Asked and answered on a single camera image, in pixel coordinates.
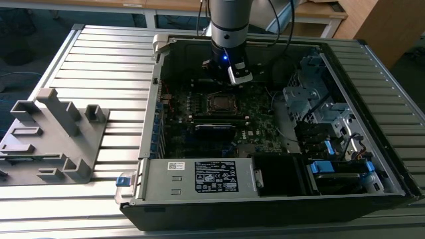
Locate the black graphics card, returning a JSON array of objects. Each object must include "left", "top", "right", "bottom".
[{"left": 194, "top": 123, "right": 237, "bottom": 142}]

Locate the wooden desk white frame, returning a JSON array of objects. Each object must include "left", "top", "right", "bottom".
[
  {"left": 0, "top": 0, "right": 149, "bottom": 28},
  {"left": 145, "top": 0, "right": 349, "bottom": 38}
]

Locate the silver metal drive cage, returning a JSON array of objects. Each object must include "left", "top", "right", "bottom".
[{"left": 281, "top": 55, "right": 358, "bottom": 152}]

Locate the black open PC case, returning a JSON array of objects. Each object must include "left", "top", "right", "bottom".
[{"left": 114, "top": 33, "right": 425, "bottom": 232}]

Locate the black RAM slot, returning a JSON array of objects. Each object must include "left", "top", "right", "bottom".
[
  {"left": 193, "top": 119, "right": 248, "bottom": 123},
  {"left": 194, "top": 121, "right": 249, "bottom": 125},
  {"left": 193, "top": 114, "right": 246, "bottom": 118},
  {"left": 193, "top": 116, "right": 248, "bottom": 120}
]

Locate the silver-topped CPU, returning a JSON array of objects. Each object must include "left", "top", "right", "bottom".
[{"left": 212, "top": 96, "right": 233, "bottom": 110}]

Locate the metal socket cover frame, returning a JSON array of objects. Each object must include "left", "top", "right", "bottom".
[{"left": 208, "top": 94, "right": 240, "bottom": 115}]

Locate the silver power supply unit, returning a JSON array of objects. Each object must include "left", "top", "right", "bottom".
[{"left": 134, "top": 158, "right": 265, "bottom": 201}]

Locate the black hard disk drive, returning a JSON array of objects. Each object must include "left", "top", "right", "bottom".
[{"left": 313, "top": 173, "right": 362, "bottom": 195}]

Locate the grey plastic parts rack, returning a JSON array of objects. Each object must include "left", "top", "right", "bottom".
[{"left": 0, "top": 87, "right": 110, "bottom": 186}]

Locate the brown chipset heatsink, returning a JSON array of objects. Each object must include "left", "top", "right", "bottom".
[{"left": 237, "top": 143, "right": 257, "bottom": 158}]

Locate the green motherboard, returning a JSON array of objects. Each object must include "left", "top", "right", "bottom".
[{"left": 158, "top": 82, "right": 300, "bottom": 160}]

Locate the coloured wire bundle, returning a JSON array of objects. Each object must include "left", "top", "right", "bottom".
[{"left": 341, "top": 133, "right": 374, "bottom": 162}]

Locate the green RAM stick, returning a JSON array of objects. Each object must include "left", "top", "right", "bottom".
[{"left": 5, "top": 154, "right": 62, "bottom": 161}]

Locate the CPU socket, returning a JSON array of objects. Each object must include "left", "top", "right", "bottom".
[{"left": 206, "top": 94, "right": 240, "bottom": 116}]

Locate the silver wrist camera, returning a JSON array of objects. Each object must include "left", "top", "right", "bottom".
[{"left": 226, "top": 59, "right": 253, "bottom": 86}]

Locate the beige case latch handle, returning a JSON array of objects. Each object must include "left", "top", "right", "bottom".
[{"left": 152, "top": 34, "right": 170, "bottom": 60}]

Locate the wooden cabinet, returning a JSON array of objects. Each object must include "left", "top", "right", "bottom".
[{"left": 333, "top": 0, "right": 425, "bottom": 70}]

